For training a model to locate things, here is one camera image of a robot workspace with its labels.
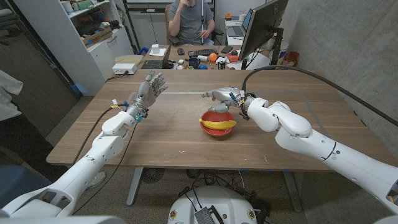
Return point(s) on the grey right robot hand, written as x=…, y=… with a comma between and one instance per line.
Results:
x=225, y=94

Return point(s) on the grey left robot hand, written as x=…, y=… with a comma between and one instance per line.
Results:
x=147, y=91

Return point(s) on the yellow toy banana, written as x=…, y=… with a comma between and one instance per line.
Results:
x=217, y=124

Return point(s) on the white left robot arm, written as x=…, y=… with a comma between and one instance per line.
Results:
x=84, y=168

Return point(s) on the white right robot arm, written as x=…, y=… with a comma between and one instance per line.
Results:
x=317, y=143

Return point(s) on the red bowl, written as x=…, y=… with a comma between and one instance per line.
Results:
x=217, y=116

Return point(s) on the black laptop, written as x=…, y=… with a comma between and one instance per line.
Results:
x=154, y=64

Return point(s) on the white power box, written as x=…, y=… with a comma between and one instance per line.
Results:
x=124, y=68

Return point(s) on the orange ball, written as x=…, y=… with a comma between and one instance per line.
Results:
x=212, y=57

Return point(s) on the blue plastic bin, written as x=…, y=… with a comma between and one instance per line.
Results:
x=142, y=51

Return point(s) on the small white box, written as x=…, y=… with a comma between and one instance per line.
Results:
x=155, y=49

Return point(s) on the dark blue mug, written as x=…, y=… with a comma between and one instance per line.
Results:
x=194, y=63

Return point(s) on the black phone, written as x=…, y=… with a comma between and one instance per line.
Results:
x=226, y=49

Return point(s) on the black keyboard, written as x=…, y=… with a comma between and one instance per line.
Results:
x=202, y=52

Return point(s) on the black computer mouse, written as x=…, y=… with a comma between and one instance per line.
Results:
x=181, y=51

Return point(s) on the open silver laptop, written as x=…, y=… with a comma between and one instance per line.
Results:
x=237, y=30

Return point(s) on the red bag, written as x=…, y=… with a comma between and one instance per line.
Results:
x=290, y=60

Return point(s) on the cardboard box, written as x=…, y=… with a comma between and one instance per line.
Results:
x=98, y=36

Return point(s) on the black computer monitor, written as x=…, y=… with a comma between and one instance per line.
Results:
x=261, y=25

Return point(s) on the thin white stick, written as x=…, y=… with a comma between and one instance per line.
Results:
x=202, y=18

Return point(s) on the white shelf cabinet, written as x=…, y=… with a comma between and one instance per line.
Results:
x=74, y=59

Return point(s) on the seated person grey shirt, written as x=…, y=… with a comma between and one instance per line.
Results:
x=189, y=21

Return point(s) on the round floor fan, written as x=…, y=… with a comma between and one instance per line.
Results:
x=153, y=175

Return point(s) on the grey table leg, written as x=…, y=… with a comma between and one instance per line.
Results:
x=293, y=191
x=134, y=186

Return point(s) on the white robot torso base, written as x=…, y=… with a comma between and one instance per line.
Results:
x=214, y=205

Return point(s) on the standing person white jacket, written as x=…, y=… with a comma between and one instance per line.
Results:
x=9, y=102

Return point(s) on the dark blue seat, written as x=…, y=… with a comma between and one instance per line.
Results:
x=18, y=183

